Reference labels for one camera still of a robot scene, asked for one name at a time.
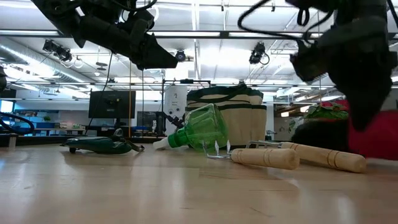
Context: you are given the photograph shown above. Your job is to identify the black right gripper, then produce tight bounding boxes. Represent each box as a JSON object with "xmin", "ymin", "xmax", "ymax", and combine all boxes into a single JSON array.
[{"xmin": 289, "ymin": 15, "xmax": 398, "ymax": 132}]

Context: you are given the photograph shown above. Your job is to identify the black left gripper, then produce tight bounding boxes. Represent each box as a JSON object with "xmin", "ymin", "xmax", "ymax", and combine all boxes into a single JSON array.
[{"xmin": 121, "ymin": 10, "xmax": 180, "ymax": 71}]

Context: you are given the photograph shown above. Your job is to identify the red and black gardening glove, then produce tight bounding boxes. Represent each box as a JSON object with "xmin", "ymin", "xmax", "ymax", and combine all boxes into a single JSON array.
[{"xmin": 291, "ymin": 110, "xmax": 398, "ymax": 161}]

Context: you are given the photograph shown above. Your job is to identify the small fork wooden handle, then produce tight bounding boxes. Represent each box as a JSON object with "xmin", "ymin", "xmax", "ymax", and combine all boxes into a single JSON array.
[{"xmin": 245, "ymin": 140, "xmax": 368, "ymax": 174}]

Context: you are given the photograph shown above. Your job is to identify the green plastic spray bottle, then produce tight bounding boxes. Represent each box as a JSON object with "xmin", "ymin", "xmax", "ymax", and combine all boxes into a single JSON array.
[{"xmin": 152, "ymin": 103, "xmax": 229, "ymax": 152}]

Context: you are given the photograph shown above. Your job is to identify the beige green gardening bag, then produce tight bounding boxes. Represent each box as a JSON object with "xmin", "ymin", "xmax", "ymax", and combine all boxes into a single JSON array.
[{"xmin": 185, "ymin": 84, "xmax": 267, "ymax": 148}]

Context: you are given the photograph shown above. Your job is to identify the small claw rake wooden handle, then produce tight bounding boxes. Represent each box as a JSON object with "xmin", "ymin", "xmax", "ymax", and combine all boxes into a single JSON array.
[{"xmin": 201, "ymin": 139, "xmax": 301, "ymax": 170}]

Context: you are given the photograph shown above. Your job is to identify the green pruning shears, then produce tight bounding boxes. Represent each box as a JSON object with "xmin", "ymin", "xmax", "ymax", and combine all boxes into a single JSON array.
[{"xmin": 60, "ymin": 128, "xmax": 146, "ymax": 155}]

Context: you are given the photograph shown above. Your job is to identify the green plant in white pot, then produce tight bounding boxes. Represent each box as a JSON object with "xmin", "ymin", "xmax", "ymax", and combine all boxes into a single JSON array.
[{"xmin": 289, "ymin": 103, "xmax": 350, "ymax": 132}]

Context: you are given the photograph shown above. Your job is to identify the white pillar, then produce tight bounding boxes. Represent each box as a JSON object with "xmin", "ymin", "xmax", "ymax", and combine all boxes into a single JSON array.
[{"xmin": 164, "ymin": 86, "xmax": 188, "ymax": 136}]

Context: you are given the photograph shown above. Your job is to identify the black computer monitor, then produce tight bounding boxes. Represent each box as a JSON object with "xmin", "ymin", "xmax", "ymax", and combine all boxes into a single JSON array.
[{"xmin": 88, "ymin": 90, "xmax": 137, "ymax": 128}]

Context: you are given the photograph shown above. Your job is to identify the blue shelving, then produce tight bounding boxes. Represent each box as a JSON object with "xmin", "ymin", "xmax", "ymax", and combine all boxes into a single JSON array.
[{"xmin": 14, "ymin": 108, "xmax": 60, "ymax": 137}]

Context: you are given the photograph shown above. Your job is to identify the black hanging cable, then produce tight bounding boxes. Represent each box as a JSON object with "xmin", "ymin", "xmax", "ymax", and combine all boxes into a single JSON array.
[{"xmin": 85, "ymin": 52, "xmax": 114, "ymax": 135}]

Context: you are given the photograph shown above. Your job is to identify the black frame beam with lights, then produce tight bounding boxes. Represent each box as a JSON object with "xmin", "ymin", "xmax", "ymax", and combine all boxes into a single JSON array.
[{"xmin": 0, "ymin": 29, "xmax": 330, "ymax": 40}]

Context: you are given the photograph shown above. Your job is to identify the black mounted camera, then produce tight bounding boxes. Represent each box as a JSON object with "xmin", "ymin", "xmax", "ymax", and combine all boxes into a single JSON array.
[{"xmin": 248, "ymin": 42, "xmax": 270, "ymax": 66}]

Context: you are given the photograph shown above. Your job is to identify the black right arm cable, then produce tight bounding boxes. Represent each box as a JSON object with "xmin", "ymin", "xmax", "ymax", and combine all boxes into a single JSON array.
[{"xmin": 237, "ymin": 0, "xmax": 326, "ymax": 43}]

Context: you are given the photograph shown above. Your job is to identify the black camera with white cables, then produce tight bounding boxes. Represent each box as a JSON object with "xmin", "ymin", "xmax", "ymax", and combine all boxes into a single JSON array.
[{"xmin": 42, "ymin": 39, "xmax": 84, "ymax": 70}]

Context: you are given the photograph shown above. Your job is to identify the black metal table frame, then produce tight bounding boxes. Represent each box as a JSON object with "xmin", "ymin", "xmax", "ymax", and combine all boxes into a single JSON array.
[{"xmin": 0, "ymin": 135, "xmax": 165, "ymax": 147}]

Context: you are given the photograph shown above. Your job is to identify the black curved hose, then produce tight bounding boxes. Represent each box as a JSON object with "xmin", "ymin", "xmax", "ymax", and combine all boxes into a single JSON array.
[{"xmin": 0, "ymin": 111, "xmax": 35, "ymax": 136}]

